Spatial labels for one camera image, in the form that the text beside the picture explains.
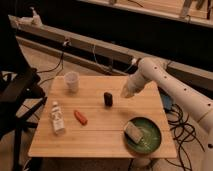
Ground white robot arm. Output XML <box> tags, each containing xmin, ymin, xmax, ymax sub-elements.
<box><xmin>121</xmin><ymin>57</ymin><xmax>213</xmax><ymax>171</ymax></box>

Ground black chair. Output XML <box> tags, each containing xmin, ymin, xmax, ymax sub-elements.
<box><xmin>0</xmin><ymin>68</ymin><xmax>47</xmax><ymax>171</ymax></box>

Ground green plate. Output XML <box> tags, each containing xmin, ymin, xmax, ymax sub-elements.
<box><xmin>123</xmin><ymin>117</ymin><xmax>162</xmax><ymax>155</ymax></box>

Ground black eraser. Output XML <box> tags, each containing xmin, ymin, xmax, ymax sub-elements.
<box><xmin>104</xmin><ymin>92</ymin><xmax>113</xmax><ymax>107</ymax></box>

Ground black hanging cable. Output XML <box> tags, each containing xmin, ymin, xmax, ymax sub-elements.
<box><xmin>36</xmin><ymin>39</ymin><xmax>72</xmax><ymax>86</ymax></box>

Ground black floor cables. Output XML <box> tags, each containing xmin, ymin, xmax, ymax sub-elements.
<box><xmin>165</xmin><ymin>103</ymin><xmax>208</xmax><ymax>171</ymax></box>

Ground orange carrot toy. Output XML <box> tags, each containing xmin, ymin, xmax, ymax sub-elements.
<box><xmin>74</xmin><ymin>110</ymin><xmax>88</xmax><ymax>125</ymax></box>

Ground white soap dispenser bottle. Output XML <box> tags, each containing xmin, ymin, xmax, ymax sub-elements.
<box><xmin>31</xmin><ymin>7</ymin><xmax>42</xmax><ymax>27</ymax></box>

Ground grey sponge block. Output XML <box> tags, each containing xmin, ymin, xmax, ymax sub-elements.
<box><xmin>124</xmin><ymin>122</ymin><xmax>143</xmax><ymax>144</ymax></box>

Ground white plug cable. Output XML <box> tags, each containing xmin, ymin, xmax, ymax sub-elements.
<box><xmin>91</xmin><ymin>43</ymin><xmax>139</xmax><ymax>74</ymax></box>

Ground white plastic cup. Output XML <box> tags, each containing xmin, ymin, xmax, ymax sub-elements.
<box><xmin>64</xmin><ymin>71</ymin><xmax>79</xmax><ymax>93</ymax></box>

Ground white glue bottle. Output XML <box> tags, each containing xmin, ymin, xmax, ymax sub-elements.
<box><xmin>50</xmin><ymin>101</ymin><xmax>65</xmax><ymax>135</ymax></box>

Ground wooden table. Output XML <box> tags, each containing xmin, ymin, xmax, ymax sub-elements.
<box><xmin>28</xmin><ymin>76</ymin><xmax>177</xmax><ymax>158</ymax></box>

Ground grey metal rail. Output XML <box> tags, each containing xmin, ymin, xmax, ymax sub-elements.
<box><xmin>9</xmin><ymin>16</ymin><xmax>213</xmax><ymax>91</ymax></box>

